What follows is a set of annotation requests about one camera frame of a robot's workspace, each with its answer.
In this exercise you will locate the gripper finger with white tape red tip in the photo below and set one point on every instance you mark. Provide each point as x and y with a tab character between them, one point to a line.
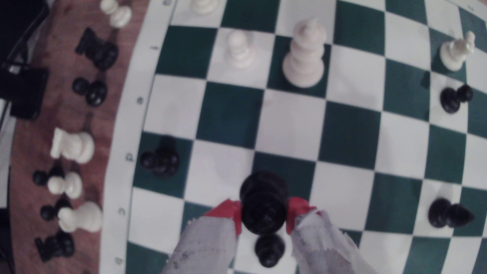
323	251
205	247

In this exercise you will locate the large black chess piece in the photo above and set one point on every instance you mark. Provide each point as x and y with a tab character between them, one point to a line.
264	201

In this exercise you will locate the green and white chess board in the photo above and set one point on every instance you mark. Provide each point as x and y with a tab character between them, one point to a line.
289	121

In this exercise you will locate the tall white chess piece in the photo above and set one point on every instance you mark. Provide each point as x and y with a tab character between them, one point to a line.
304	57

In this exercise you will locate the white bishop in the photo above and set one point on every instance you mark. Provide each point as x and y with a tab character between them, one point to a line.
82	217

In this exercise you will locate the black pawn lower right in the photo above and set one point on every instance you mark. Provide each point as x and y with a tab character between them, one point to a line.
447	215

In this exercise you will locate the white pawn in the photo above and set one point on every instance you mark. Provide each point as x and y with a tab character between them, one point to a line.
240	49
204	5
118	13
66	185

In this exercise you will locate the white rook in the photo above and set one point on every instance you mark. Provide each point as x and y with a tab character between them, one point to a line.
74	146

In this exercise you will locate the small black box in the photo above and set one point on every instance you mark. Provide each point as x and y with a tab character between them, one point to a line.
26	91

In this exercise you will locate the white knight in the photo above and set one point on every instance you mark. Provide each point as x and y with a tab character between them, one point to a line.
454	51

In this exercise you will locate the large black case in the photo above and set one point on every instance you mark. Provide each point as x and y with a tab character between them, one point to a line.
19	23

